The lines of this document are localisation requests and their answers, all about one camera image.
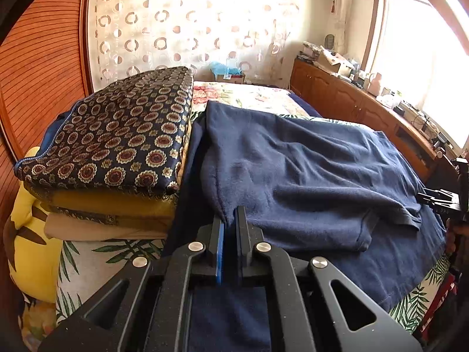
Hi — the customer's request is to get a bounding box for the yellow plush toy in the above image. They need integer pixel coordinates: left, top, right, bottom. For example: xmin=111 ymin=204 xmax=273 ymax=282
xmin=4 ymin=147 xmax=61 ymax=303

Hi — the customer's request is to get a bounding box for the white patterned window curtain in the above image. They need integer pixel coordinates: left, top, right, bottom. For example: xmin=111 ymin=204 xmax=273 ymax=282
xmin=332 ymin=0 xmax=353 ymax=53

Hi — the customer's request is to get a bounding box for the blue plastic bag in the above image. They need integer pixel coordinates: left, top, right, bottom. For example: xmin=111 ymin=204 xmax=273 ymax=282
xmin=210 ymin=62 xmax=242 ymax=76

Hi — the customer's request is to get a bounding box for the dark medallion-patterned folded quilt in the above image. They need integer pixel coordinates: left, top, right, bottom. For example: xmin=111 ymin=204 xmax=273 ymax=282
xmin=15 ymin=66 xmax=195 ymax=197

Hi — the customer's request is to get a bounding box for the pale pink kettle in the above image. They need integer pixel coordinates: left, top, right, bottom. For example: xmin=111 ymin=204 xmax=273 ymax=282
xmin=367 ymin=72 xmax=382 ymax=97

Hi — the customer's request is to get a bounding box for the sheer circle-patterned curtain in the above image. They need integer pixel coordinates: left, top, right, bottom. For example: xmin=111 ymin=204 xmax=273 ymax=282
xmin=86 ymin=0 xmax=305 ymax=92

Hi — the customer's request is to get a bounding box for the stack of patterned boxes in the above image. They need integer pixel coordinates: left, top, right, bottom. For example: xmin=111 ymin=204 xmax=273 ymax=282
xmin=297 ymin=41 xmax=323 ymax=63

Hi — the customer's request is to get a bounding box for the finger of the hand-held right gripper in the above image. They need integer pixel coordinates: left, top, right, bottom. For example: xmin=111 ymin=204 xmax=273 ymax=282
xmin=417 ymin=188 xmax=453 ymax=214

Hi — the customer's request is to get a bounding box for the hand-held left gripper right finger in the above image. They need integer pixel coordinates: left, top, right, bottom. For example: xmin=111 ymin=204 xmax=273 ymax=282
xmin=234 ymin=205 xmax=424 ymax=352

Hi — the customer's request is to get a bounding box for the leaf-printed bedsheet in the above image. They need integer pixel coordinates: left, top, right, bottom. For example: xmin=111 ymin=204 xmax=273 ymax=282
xmin=22 ymin=238 xmax=452 ymax=341

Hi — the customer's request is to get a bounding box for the long wooden cabinet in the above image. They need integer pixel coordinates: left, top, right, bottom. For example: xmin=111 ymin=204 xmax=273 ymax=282
xmin=289 ymin=59 xmax=451 ymax=184

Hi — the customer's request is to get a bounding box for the wooden framed window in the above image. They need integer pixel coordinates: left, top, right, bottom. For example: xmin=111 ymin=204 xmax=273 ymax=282
xmin=366 ymin=0 xmax=469 ymax=155

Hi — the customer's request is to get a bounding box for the red striped dark cloth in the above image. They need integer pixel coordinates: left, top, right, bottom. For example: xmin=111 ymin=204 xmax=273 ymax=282
xmin=421 ymin=269 xmax=463 ymax=338

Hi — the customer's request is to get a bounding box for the yellow folded blanket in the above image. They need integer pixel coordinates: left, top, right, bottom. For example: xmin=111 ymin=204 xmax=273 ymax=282
xmin=40 ymin=187 xmax=180 ymax=221

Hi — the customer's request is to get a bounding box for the open cardboard box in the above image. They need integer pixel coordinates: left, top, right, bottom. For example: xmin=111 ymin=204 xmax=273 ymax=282
xmin=315 ymin=46 xmax=356 ymax=78

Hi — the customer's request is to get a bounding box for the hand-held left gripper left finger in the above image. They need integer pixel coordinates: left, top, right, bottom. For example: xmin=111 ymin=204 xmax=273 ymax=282
xmin=38 ymin=220 xmax=226 ymax=352

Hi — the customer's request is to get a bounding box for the beige folded blanket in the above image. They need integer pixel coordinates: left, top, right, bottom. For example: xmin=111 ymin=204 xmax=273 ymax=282
xmin=44 ymin=213 xmax=173 ymax=241

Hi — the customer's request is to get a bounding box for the navy printed t-shirt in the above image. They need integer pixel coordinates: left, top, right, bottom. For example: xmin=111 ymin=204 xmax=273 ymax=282
xmin=201 ymin=100 xmax=423 ymax=254

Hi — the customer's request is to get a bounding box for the floral bed quilt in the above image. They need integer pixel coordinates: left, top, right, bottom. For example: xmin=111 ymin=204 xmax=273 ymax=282
xmin=192 ymin=81 xmax=323 ymax=119

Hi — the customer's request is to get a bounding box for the person's right hand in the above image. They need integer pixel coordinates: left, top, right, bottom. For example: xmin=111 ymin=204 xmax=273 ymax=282
xmin=444 ymin=223 xmax=463 ymax=256

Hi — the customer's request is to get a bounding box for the navy blanket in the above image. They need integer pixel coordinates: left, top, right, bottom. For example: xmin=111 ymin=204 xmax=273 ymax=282
xmin=161 ymin=92 xmax=448 ymax=352

